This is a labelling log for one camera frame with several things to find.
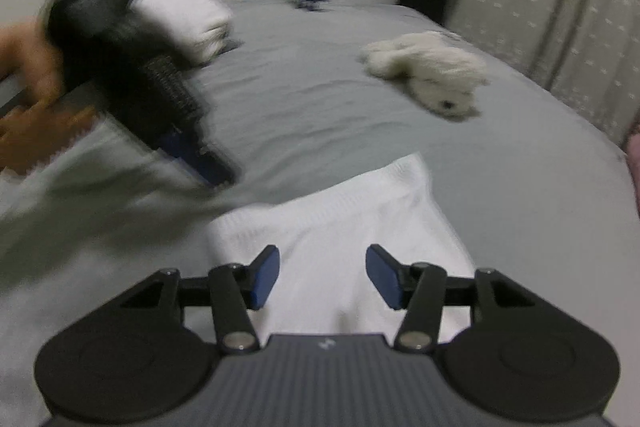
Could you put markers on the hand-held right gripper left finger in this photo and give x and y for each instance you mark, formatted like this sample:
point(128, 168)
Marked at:
point(264, 277)

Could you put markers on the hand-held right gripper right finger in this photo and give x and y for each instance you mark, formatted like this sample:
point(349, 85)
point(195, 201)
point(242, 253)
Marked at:
point(385, 279)

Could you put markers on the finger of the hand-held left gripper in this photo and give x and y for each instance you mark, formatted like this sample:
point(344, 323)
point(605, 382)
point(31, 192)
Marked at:
point(205, 162)

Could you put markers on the white clothes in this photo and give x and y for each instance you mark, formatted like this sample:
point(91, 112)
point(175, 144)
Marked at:
point(180, 12)

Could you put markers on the white knit garment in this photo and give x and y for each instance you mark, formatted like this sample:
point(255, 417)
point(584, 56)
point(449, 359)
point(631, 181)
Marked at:
point(325, 217)

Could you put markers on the person's left hand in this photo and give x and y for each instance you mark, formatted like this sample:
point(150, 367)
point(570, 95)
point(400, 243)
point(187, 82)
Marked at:
point(30, 62)

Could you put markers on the blue phone stand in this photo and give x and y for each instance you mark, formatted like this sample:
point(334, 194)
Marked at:
point(307, 3)

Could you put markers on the white plush dog toy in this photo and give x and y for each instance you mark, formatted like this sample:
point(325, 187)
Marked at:
point(430, 67)

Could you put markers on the grey star-print curtain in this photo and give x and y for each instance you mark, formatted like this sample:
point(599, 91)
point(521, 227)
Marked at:
point(550, 7)

